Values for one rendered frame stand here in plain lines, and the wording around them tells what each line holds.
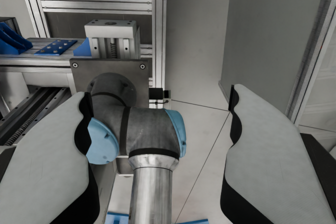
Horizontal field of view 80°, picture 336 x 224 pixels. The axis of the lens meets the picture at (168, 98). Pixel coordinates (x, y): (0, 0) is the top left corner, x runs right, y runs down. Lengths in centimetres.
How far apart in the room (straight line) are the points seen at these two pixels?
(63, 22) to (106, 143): 118
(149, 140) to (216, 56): 138
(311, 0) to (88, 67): 70
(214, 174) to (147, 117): 225
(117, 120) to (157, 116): 9
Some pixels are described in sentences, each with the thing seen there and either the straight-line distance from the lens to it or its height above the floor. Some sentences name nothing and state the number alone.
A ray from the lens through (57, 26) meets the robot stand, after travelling 156.
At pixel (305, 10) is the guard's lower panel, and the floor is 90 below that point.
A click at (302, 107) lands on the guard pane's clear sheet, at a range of 84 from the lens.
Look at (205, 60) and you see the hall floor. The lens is 173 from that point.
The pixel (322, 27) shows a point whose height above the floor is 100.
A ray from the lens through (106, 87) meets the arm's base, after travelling 57.
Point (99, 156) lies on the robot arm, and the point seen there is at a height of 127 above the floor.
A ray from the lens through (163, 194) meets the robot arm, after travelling 43.
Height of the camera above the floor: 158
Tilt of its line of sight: 59 degrees down
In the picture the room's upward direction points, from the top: 177 degrees clockwise
